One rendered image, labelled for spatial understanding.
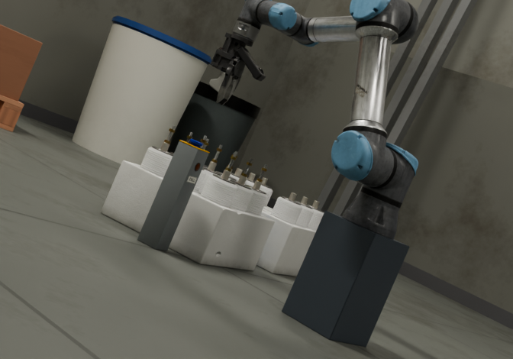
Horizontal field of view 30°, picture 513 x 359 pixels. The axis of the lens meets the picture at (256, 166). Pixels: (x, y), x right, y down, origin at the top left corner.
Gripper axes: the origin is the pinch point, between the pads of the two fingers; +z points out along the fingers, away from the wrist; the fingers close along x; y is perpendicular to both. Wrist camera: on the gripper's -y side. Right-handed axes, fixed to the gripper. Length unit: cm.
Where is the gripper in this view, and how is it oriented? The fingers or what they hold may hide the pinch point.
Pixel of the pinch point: (223, 100)
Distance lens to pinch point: 295.5
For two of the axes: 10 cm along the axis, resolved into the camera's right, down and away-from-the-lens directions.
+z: -3.9, 9.2, 0.2
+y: -8.7, -3.8, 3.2
